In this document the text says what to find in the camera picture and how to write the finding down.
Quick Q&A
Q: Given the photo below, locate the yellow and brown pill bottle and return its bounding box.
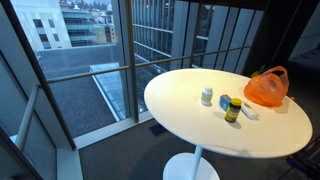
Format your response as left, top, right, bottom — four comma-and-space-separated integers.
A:
224, 97, 243, 124

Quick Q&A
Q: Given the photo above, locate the white pill bottle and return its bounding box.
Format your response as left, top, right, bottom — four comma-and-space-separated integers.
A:
200, 86, 214, 108

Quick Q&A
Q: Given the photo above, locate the orange plastic bag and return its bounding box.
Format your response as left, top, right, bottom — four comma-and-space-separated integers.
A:
243, 65, 290, 108

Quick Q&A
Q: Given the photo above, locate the dark floor vent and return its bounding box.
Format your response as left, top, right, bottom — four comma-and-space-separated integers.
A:
148, 123, 169, 137

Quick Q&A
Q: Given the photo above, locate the blue small carton box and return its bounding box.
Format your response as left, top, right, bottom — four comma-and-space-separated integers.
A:
218, 94, 233, 113

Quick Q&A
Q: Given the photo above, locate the white flat rectangular box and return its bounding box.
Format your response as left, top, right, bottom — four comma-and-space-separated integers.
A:
240, 102, 261, 120

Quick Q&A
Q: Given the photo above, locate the dark equipment on floor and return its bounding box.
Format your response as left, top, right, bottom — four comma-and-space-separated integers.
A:
285, 135, 320, 180

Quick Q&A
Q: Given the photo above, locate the white table pedestal base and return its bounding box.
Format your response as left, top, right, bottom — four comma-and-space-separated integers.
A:
162, 145, 221, 180

